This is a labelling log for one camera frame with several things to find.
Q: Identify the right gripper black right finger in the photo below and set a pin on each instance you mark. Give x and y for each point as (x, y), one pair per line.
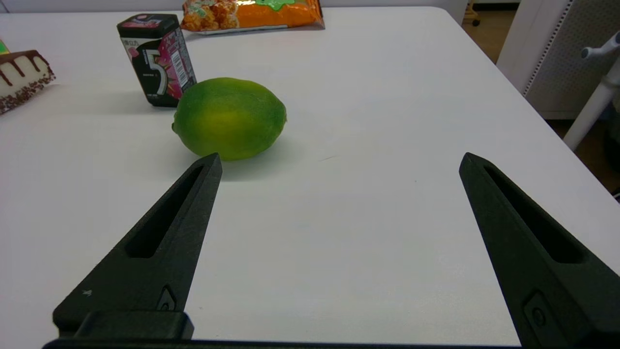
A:
(537, 276)

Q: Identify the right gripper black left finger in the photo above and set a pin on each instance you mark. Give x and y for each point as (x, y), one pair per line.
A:
(145, 276)

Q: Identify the green lime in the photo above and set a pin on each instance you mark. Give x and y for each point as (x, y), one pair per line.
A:
(227, 118)

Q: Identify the white metal stand pole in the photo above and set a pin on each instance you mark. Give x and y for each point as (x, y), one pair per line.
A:
(593, 102)

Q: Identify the black chewing gum box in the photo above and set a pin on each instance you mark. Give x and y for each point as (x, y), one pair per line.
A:
(157, 63)

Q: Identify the white perforated cabinet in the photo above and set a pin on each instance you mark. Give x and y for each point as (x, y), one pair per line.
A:
(557, 48)

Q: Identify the brown white snack packet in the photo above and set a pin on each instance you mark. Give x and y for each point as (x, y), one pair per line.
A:
(22, 77)

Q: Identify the black caster wheel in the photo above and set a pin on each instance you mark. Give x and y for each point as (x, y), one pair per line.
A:
(473, 19)

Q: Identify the small green item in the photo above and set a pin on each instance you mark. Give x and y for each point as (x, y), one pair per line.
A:
(3, 47)

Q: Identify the orange snack bag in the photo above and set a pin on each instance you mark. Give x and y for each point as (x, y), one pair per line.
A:
(256, 14)

